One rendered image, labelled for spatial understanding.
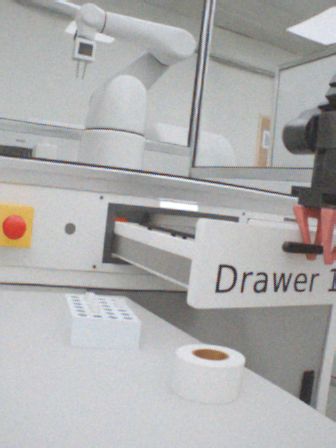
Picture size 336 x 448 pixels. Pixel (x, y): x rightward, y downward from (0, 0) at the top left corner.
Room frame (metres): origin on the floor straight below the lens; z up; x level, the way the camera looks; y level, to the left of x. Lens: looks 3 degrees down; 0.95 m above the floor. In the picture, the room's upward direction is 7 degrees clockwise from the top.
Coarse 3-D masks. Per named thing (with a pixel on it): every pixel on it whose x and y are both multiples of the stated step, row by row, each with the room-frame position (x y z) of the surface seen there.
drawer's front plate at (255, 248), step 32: (224, 224) 0.58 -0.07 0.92; (256, 224) 0.62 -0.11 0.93; (224, 256) 0.59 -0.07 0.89; (256, 256) 0.61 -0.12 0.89; (288, 256) 0.64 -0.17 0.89; (320, 256) 0.67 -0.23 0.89; (192, 288) 0.58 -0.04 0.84; (224, 288) 0.59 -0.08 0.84; (256, 288) 0.61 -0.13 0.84; (288, 288) 0.64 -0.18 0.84; (320, 288) 0.67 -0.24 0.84
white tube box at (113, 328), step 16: (64, 304) 0.64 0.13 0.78; (80, 304) 0.61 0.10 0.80; (112, 304) 0.63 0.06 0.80; (64, 320) 0.63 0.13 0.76; (80, 320) 0.53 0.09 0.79; (96, 320) 0.54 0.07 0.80; (112, 320) 0.54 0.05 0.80; (128, 320) 0.55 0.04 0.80; (80, 336) 0.53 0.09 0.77; (96, 336) 0.54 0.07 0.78; (112, 336) 0.54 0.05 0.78; (128, 336) 0.55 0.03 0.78
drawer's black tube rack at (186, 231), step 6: (144, 222) 0.88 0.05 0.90; (150, 228) 0.83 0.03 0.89; (156, 228) 0.81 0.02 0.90; (162, 228) 0.79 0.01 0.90; (168, 228) 0.80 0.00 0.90; (174, 228) 0.83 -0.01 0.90; (180, 228) 0.84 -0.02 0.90; (186, 228) 0.86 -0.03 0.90; (192, 228) 0.89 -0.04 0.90; (174, 234) 0.75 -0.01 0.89; (180, 234) 0.74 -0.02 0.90; (186, 234) 0.72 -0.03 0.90; (192, 234) 0.71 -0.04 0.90
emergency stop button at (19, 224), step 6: (12, 216) 0.72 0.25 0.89; (18, 216) 0.73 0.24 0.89; (6, 222) 0.72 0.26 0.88; (12, 222) 0.72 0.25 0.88; (18, 222) 0.72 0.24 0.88; (24, 222) 0.73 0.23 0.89; (6, 228) 0.72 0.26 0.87; (12, 228) 0.72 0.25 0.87; (18, 228) 0.72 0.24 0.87; (24, 228) 0.73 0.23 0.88; (6, 234) 0.72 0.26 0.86; (12, 234) 0.72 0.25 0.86; (18, 234) 0.73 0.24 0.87
